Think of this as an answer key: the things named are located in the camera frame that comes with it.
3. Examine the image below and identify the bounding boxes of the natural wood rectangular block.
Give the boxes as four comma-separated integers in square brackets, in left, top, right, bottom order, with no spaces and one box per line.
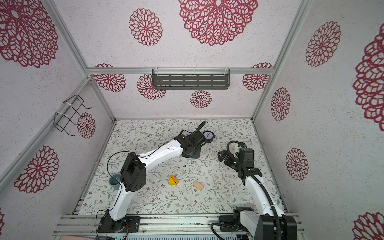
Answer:
[193,181,204,191]

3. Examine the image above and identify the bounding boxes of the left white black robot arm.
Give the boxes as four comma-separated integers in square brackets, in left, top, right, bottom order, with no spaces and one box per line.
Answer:
[97,128,216,233]

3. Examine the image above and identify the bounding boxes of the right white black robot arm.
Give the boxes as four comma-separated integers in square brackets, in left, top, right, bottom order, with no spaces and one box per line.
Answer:
[211,147,298,240]

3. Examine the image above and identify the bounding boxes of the yellow orange triangle block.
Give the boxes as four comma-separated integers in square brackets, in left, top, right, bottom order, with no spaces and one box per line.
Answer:
[169,175,179,186]

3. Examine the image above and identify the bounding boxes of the black round pressure gauge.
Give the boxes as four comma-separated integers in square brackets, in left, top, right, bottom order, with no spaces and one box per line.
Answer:
[203,131,216,143]

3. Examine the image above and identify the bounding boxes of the teal ceramic cup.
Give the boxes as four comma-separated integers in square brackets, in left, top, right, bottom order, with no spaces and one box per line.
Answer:
[109,173,121,191]

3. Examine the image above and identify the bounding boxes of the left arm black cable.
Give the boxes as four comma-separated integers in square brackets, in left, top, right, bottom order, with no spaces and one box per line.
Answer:
[95,120,208,238]

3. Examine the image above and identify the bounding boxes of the grey slotted wall shelf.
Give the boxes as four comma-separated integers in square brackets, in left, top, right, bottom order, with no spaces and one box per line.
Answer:
[152,69,231,90]

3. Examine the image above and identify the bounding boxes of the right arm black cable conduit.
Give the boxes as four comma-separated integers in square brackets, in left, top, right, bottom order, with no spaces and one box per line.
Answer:
[209,140,284,240]

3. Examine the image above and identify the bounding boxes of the black wire wall basket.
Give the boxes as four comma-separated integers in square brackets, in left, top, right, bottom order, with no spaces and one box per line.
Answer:
[53,94,91,137]

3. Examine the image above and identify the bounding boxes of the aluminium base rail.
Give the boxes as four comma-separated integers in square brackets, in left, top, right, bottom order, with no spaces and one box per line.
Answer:
[53,211,305,240]

